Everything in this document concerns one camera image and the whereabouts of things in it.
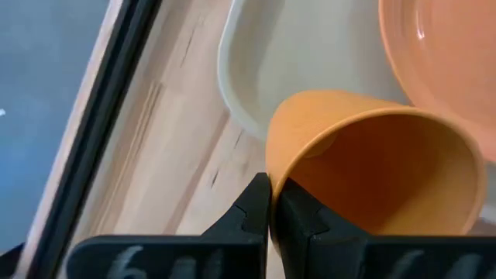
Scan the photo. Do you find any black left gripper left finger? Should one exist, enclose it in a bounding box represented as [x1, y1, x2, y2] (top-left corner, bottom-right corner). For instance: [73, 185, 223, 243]
[65, 172, 271, 279]

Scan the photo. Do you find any orange plate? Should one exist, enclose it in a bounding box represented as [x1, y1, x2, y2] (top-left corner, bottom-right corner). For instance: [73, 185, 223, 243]
[377, 0, 496, 163]

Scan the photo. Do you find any cream plastic tray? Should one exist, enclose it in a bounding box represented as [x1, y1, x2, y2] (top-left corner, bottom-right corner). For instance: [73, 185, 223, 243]
[216, 0, 496, 226]

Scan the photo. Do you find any orange plastic cup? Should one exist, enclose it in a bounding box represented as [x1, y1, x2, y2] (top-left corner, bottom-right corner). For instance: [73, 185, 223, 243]
[264, 89, 487, 253]

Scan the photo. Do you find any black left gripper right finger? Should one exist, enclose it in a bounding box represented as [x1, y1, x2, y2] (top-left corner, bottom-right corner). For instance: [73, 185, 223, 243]
[270, 177, 496, 279]

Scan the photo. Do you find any black metal table frame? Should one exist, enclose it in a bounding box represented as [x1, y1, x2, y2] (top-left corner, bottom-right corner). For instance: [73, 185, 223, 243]
[23, 0, 164, 279]

